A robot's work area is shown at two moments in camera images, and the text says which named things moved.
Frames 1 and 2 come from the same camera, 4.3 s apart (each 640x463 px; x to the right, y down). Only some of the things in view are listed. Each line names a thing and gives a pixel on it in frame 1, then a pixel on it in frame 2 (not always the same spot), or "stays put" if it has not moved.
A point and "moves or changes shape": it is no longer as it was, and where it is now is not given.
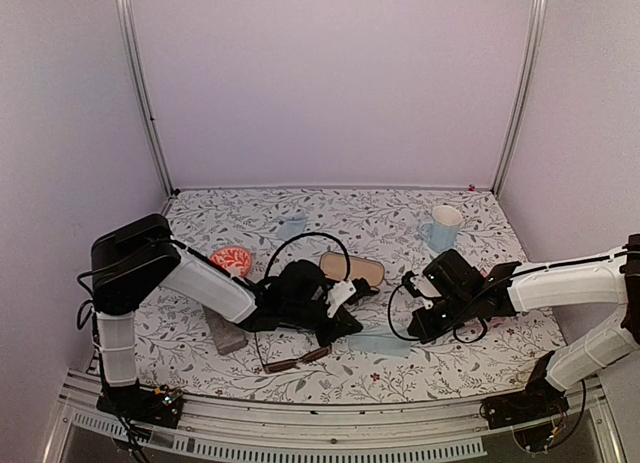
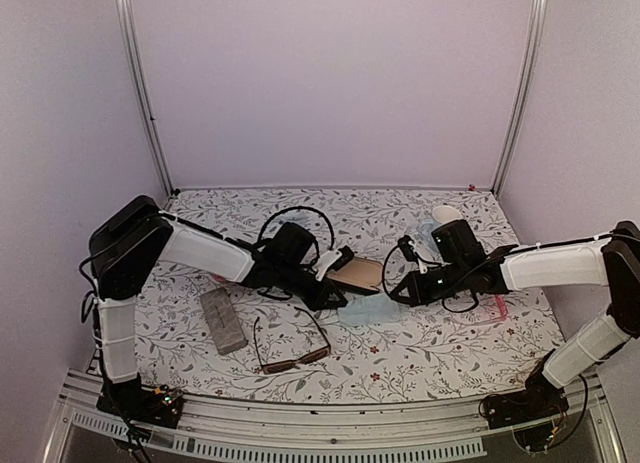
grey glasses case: [227, 336] stays put
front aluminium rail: [455, 427] stays put
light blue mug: [441, 232] stays put
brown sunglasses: [289, 364] stays put
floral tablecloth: [378, 236] stays put
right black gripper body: [438, 327] to [433, 291]
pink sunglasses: [496, 321] moves or changes shape
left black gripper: [340, 328] to [318, 300]
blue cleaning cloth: [380, 340] to [366, 309]
